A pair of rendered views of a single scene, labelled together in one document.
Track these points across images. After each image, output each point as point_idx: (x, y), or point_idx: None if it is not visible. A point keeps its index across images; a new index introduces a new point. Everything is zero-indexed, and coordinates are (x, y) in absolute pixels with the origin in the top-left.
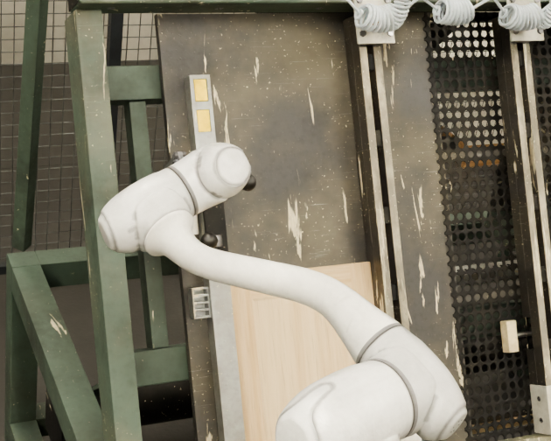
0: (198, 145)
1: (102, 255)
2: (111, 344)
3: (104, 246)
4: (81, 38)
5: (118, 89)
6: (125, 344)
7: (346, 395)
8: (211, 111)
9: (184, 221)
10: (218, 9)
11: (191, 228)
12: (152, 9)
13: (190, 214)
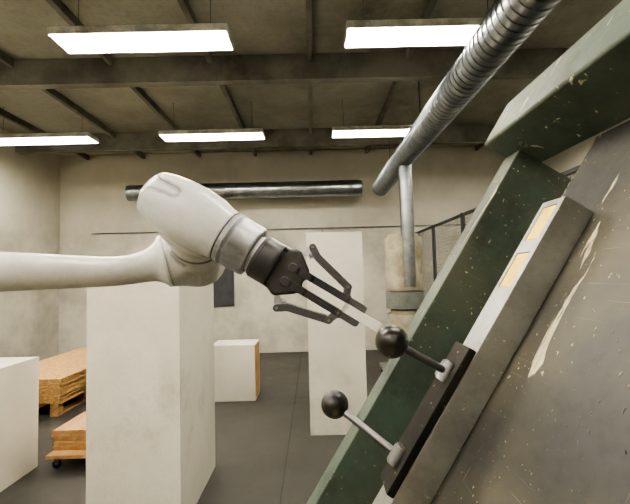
0: (486, 306)
1: (368, 396)
2: (317, 485)
3: (374, 388)
4: (490, 185)
5: None
6: (316, 496)
7: None
8: (529, 255)
9: (152, 244)
10: None
11: (155, 257)
12: (561, 127)
13: (157, 242)
